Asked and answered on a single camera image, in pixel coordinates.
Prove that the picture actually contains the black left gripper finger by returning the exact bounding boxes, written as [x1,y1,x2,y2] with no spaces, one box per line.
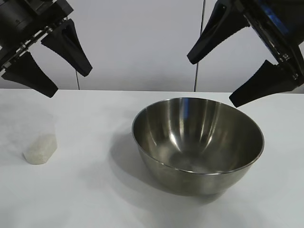
[40,18,93,77]
[1,51,59,99]

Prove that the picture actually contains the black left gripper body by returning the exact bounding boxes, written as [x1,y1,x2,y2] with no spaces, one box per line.
[0,0,75,72]

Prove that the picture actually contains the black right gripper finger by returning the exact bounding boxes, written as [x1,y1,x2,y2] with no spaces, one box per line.
[187,0,250,65]
[229,59,295,108]

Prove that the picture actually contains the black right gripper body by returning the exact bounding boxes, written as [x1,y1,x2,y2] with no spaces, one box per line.
[237,0,304,91]

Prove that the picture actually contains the clear plastic measuring cup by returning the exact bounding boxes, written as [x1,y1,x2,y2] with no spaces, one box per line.
[14,112,59,165]

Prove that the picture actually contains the white rice grains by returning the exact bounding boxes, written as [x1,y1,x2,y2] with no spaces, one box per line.
[23,134,59,165]

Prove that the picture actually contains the stainless steel mixing bowl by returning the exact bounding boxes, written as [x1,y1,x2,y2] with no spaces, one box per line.
[131,96,265,197]

